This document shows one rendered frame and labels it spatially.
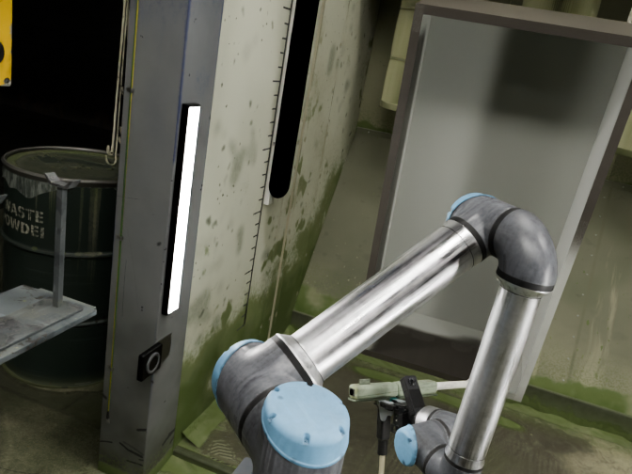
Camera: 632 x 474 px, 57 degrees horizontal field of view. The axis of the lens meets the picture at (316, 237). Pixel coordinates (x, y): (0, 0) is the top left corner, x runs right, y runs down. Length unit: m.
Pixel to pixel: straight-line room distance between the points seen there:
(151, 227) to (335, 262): 1.55
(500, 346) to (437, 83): 1.07
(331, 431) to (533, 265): 0.52
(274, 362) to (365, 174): 2.25
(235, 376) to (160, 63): 0.89
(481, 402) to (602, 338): 1.81
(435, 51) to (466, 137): 0.31
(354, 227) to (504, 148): 1.27
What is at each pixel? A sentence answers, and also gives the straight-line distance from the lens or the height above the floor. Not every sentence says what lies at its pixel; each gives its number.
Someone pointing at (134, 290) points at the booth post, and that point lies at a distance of 1.85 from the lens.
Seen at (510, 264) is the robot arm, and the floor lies 1.14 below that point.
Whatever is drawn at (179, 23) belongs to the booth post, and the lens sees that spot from 1.64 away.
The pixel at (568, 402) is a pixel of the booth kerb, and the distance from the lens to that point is 3.03.
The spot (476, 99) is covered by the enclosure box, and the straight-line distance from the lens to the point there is 2.08.
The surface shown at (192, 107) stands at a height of 1.27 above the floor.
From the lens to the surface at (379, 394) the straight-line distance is 1.80.
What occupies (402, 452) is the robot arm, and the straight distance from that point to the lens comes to 1.53.
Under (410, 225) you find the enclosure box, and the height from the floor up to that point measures 0.90.
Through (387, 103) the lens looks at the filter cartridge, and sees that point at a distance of 3.00.
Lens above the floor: 1.47
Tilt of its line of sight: 17 degrees down
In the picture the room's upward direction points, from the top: 10 degrees clockwise
